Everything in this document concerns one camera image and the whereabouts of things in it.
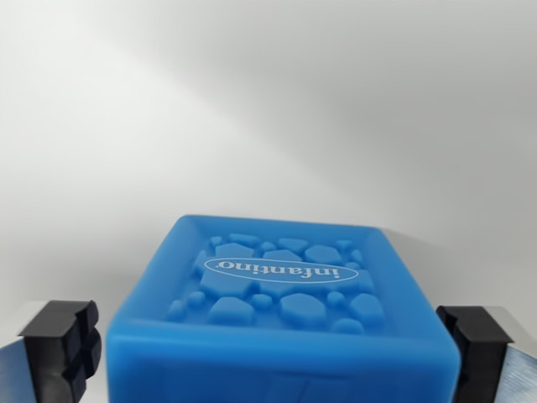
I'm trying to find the black-padded silver gripper right finger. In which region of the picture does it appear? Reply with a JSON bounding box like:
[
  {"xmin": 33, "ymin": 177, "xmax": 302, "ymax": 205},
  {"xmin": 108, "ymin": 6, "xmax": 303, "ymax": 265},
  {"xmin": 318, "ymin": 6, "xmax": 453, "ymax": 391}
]
[{"xmin": 435, "ymin": 305, "xmax": 537, "ymax": 403}]

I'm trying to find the black-padded silver gripper left finger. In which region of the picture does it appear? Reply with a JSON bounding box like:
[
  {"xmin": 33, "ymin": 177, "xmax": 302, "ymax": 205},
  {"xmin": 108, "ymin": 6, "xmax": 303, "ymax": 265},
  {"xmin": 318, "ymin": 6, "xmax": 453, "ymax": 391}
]
[{"xmin": 0, "ymin": 298, "xmax": 103, "ymax": 403}]

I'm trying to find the blue embossed soft cube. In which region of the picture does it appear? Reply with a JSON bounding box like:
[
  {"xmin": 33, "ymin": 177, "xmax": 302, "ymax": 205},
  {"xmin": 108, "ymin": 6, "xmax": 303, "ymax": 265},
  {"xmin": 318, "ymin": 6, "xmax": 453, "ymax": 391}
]
[{"xmin": 104, "ymin": 214, "xmax": 462, "ymax": 403}]

